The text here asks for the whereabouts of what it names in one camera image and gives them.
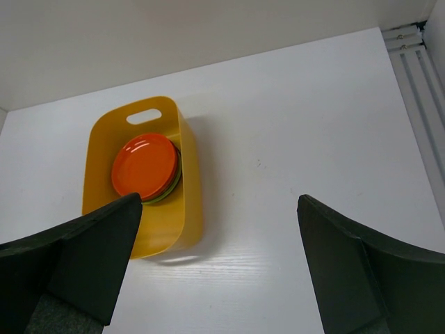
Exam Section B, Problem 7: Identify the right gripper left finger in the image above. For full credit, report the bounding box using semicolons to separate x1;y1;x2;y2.
1;193;143;333

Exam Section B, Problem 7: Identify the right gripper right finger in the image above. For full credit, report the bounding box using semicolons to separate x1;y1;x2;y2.
297;195;444;333

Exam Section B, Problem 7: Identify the green plate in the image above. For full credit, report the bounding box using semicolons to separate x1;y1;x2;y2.
143;173;181;205

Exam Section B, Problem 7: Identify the aluminium rail right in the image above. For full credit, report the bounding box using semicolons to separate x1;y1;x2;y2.
380;20;445;175

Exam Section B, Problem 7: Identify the yellow plastic bin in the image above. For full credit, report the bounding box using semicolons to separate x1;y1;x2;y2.
82;96;204;259

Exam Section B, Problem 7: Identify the orange plate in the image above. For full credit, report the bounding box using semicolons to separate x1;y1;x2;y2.
111;133;177;199
142;145;181;202

